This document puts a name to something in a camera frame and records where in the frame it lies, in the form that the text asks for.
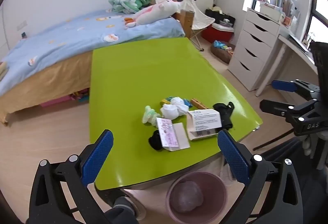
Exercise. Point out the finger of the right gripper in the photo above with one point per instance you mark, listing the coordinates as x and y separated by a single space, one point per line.
302 88
279 109

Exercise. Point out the black sock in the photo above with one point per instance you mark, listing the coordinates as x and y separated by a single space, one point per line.
225 114

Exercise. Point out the brown pet bed with toys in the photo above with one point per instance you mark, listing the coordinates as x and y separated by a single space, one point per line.
222 50

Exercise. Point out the wooden clothespin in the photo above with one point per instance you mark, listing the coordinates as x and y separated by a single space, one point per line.
198 104

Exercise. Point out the white folding chair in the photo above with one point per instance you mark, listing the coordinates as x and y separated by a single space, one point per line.
200 21

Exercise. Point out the white desk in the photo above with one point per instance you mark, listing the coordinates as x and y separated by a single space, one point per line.
287 60

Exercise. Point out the yellow binder clip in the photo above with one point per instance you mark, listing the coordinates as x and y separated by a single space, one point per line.
164 101

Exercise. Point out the black bag with hat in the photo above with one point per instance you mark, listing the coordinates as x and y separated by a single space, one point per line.
219 17

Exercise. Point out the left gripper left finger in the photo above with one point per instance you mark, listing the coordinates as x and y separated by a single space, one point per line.
61 188

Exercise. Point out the red storage box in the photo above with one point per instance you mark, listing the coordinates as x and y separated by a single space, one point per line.
217 32

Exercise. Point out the pink white plush toy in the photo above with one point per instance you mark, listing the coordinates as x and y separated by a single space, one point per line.
152 13

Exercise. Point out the bed with blue sheet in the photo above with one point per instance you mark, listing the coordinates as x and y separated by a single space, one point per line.
57 61

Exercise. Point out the blue binder clip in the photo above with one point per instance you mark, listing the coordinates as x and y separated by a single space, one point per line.
188 103

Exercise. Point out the green white tissue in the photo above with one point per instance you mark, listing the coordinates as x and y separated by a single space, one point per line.
150 116

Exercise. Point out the white drawer unit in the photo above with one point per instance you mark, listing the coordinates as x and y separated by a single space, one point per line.
255 44

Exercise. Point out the books on desk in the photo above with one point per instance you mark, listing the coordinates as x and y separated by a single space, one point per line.
284 11

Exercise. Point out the pink trash bin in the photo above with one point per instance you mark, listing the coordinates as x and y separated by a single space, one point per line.
196 197

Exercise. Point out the green table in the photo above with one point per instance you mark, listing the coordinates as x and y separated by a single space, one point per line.
125 78

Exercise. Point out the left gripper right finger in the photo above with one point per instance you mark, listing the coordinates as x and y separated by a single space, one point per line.
271 192

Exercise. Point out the green plush blanket pile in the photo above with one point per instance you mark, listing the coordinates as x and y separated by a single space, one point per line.
128 6

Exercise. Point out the white medicine box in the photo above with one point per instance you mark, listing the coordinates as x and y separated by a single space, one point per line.
202 123

